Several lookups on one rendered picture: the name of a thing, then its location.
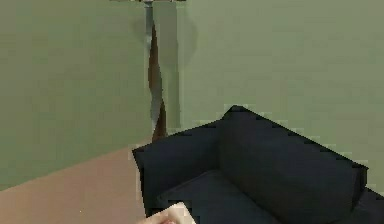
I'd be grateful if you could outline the dark blue armchair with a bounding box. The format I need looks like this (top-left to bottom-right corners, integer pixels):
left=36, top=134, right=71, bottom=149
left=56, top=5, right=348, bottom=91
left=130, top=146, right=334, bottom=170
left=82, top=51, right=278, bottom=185
left=131, top=104, right=384, bottom=224

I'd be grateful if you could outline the twisted brown and silver floor lamp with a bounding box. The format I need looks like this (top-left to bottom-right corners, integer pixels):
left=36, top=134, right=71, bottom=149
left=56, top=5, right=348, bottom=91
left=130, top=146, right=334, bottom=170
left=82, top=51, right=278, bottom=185
left=109, top=0, right=188, bottom=144

